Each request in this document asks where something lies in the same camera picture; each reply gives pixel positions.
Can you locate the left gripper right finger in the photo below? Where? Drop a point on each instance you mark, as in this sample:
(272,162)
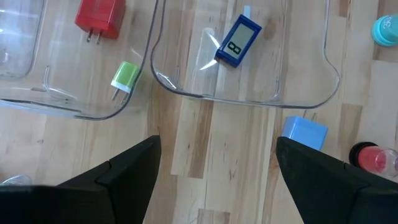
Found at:
(326,199)

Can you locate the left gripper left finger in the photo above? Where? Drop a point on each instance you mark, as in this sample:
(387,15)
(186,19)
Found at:
(93,202)

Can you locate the light blue wall charger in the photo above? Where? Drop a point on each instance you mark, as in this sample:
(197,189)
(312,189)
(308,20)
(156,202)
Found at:
(306,130)

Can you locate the green white wall charger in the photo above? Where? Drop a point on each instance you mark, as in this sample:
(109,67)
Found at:
(124,76)

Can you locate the teal capped sand timer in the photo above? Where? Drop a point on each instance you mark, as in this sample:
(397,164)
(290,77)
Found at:
(387,31)

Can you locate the dark indigo digital timer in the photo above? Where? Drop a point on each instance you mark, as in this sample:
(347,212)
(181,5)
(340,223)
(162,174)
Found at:
(239,40)

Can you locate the red wall charger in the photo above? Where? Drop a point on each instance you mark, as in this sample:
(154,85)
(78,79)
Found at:
(99,18)

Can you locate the black capped red sand timer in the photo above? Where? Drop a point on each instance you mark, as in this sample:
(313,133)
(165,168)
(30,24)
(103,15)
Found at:
(373,158)

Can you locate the clear plastic bin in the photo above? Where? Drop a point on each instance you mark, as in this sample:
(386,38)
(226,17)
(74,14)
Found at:
(62,93)
(280,77)

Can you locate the small white strip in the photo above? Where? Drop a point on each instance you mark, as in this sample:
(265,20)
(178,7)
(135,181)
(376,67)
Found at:
(247,11)

